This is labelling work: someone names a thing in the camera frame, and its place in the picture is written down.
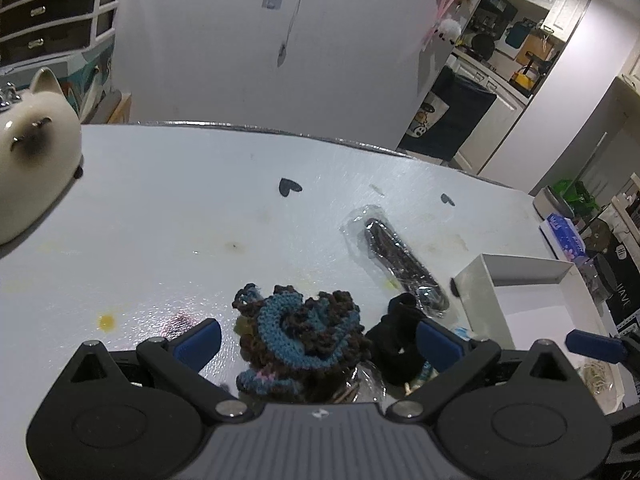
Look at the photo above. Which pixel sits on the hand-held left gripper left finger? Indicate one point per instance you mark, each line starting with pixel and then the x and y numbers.
pixel 197 344

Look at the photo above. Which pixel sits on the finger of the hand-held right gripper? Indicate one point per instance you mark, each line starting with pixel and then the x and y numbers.
pixel 595 346

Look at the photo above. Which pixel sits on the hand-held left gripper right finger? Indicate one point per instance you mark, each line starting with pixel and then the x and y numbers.
pixel 440 345

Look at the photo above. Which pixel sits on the black scrunchie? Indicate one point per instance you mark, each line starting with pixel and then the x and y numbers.
pixel 395 330

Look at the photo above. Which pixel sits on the white cardboard box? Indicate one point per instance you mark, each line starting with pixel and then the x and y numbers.
pixel 540 310

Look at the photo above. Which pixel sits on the blue brown crochet scrunchie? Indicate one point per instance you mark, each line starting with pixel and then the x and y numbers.
pixel 300 330

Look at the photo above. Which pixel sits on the black printed box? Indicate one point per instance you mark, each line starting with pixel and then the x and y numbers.
pixel 620 285

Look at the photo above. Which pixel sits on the blue tissue pack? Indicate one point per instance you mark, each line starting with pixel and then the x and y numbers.
pixel 562 237

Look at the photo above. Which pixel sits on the round metal tin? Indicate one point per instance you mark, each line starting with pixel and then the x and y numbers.
pixel 547 202

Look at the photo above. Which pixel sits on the white cartoon tote bag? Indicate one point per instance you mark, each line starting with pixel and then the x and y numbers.
pixel 427 117

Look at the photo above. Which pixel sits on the white kitchen cabinet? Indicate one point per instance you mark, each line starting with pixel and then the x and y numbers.
pixel 500 125

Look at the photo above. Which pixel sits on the chair with dark cover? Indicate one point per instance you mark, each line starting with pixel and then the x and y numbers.
pixel 465 110

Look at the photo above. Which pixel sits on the white ceramic cat figure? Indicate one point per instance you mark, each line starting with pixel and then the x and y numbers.
pixel 35 160

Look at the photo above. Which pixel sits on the yellow pot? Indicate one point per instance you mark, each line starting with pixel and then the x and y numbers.
pixel 522 78

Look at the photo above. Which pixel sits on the colourful painted panel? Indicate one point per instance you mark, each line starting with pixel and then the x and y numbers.
pixel 95 80

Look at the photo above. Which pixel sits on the pink ribbons with white pompom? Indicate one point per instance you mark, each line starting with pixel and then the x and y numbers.
pixel 447 27

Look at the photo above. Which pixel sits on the white cabinet with dark drawers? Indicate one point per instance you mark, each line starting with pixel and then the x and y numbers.
pixel 50 5

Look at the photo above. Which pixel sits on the white wall switch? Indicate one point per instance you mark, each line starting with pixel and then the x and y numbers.
pixel 273 0

